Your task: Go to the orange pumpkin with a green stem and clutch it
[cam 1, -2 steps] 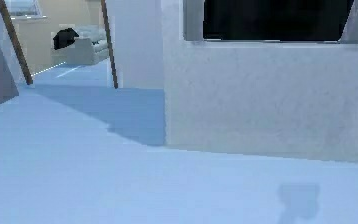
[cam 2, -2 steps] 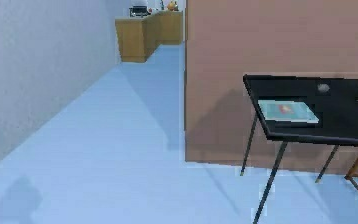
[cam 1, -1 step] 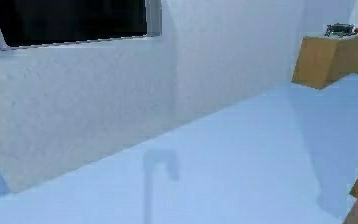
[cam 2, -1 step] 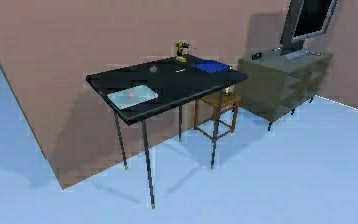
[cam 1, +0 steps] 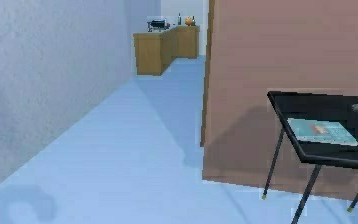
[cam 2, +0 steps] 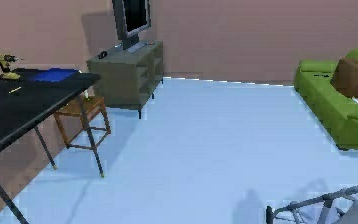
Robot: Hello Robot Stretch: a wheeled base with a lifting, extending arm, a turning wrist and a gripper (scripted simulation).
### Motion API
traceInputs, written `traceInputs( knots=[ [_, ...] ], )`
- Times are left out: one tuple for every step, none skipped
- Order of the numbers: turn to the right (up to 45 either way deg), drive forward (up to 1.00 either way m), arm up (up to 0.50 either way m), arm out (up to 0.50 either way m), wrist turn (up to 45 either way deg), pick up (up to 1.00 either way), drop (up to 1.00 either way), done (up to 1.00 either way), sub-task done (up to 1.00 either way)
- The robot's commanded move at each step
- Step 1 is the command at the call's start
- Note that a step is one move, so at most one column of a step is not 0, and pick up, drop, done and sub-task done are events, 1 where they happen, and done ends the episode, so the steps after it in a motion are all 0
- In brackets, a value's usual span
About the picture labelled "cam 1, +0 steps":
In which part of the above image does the wooden kitchen cabinet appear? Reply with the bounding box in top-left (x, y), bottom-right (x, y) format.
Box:
top-left (132, 25), bottom-right (201, 77)

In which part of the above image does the black toaster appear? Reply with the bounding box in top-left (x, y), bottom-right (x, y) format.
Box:
top-left (147, 19), bottom-right (168, 33)

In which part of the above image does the black table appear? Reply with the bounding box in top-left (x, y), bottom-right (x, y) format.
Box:
top-left (262, 90), bottom-right (358, 224)

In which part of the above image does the pale teal book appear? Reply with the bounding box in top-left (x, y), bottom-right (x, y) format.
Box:
top-left (287, 117), bottom-right (358, 147)

